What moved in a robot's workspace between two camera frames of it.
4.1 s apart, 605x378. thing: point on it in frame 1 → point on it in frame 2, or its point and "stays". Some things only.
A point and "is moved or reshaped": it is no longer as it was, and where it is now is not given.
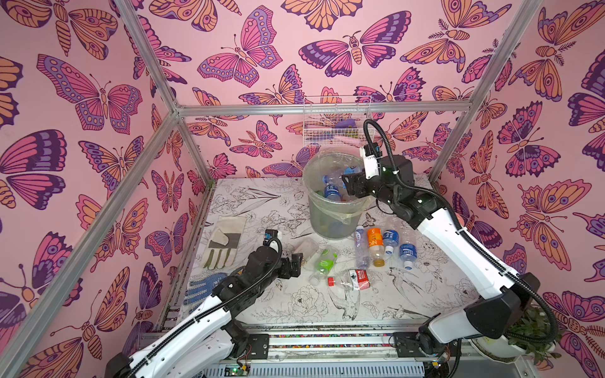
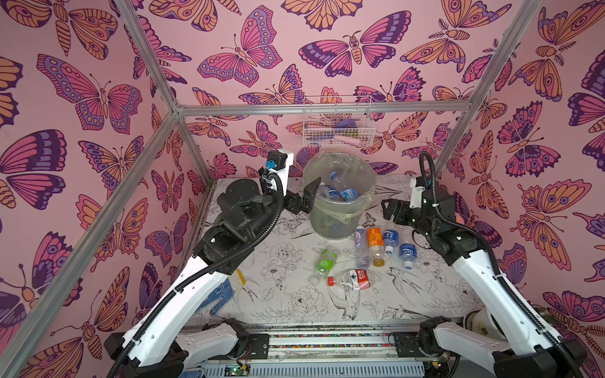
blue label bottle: x=391 y=239 stays
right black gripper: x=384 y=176 → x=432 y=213
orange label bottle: x=376 y=246 stays
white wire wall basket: x=335 y=120 stays
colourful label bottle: x=351 y=169 is moved or reshaped
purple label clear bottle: x=361 y=247 stays
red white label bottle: x=358 y=279 stays
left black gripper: x=295 y=266 → x=303 y=201
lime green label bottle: x=326 y=261 stays
